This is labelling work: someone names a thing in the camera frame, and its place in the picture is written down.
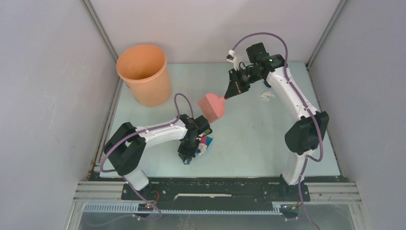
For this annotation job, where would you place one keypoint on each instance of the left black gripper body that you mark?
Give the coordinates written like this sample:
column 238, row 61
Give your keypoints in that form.
column 187, row 148

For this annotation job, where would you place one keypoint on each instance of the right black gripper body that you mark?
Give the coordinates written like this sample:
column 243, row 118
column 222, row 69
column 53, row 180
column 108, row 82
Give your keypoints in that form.
column 244, row 78

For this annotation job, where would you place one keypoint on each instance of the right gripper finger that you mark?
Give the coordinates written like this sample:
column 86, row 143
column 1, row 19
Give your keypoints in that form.
column 229, row 94
column 235, row 84

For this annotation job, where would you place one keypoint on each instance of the pink hand brush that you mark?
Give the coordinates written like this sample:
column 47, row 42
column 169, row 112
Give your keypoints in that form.
column 212, row 107

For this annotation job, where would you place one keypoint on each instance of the blue plastic dustpan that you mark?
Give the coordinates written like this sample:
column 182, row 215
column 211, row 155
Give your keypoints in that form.
column 200, row 143

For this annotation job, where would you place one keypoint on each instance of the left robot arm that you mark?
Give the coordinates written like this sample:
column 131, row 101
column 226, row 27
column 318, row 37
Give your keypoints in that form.
column 124, row 150

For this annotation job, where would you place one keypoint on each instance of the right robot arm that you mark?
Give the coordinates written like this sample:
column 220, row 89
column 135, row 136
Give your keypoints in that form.
column 309, row 124

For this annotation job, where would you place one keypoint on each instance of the white paper scrap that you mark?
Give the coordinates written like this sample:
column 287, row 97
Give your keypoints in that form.
column 201, row 149
column 267, row 96

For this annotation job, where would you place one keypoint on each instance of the magenta paper scrap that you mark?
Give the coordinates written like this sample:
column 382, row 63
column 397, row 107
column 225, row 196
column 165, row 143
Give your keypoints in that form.
column 206, row 140

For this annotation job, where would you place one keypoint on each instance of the orange plastic bucket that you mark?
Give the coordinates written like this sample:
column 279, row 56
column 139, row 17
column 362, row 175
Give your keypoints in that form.
column 144, row 70

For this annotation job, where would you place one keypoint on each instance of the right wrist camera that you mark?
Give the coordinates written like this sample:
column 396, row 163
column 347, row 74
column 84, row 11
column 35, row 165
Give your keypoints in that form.
column 234, row 59

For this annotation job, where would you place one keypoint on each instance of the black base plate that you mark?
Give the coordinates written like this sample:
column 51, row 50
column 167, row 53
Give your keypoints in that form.
column 230, row 194

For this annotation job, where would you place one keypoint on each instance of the aluminium frame rail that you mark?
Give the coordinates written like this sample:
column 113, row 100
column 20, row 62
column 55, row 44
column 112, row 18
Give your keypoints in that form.
column 105, row 197

